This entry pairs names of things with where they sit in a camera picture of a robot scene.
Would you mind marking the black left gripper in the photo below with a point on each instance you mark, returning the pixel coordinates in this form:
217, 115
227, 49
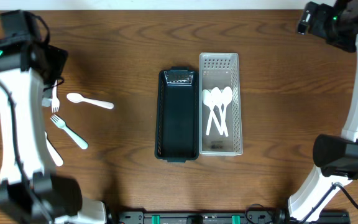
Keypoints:
53, 64

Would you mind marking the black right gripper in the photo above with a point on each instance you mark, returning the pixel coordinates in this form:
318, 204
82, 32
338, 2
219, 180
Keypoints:
324, 28

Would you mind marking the thick white plastic spoon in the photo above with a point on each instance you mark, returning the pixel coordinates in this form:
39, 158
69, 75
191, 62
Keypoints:
78, 98

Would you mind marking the white green-tinted plastic fork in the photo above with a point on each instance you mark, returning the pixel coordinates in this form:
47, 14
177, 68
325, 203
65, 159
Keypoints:
60, 123

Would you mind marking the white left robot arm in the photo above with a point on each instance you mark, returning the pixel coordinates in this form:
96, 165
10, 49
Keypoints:
30, 190

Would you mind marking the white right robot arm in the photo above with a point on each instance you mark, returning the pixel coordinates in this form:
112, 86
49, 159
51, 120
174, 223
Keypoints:
335, 157

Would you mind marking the clear plastic basket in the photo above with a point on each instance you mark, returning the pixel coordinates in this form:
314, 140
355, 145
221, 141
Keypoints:
217, 71

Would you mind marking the dark green plastic basket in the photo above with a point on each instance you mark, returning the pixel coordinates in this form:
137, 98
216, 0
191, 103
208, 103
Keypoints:
177, 121

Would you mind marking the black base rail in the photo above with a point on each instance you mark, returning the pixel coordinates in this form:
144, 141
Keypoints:
257, 216

